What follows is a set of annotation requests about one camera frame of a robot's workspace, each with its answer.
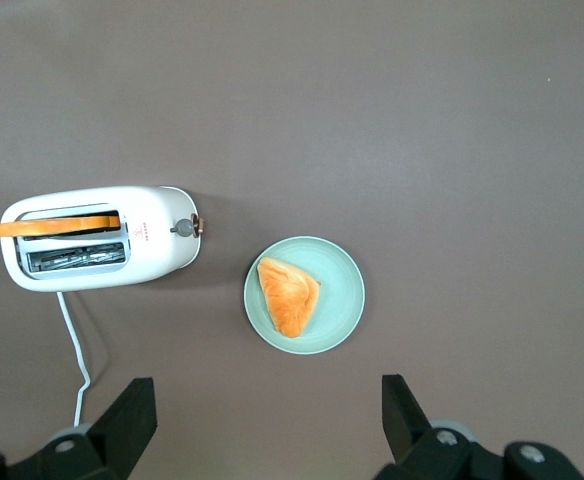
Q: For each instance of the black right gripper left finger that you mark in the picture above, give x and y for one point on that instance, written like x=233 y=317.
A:
x=117 y=430

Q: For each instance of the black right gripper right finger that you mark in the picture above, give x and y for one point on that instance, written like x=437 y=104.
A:
x=412 y=440

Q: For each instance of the white two-slot toaster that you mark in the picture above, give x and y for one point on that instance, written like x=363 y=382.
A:
x=152 y=250

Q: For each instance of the grey toaster lever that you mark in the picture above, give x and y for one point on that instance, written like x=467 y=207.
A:
x=186 y=227

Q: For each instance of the pale green round plate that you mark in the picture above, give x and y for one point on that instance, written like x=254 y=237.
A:
x=339 y=295

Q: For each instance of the triangular golden pastry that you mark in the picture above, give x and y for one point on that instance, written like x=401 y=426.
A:
x=289 y=295

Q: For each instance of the toast slice with orange crust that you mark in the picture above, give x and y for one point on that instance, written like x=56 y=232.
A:
x=57 y=226

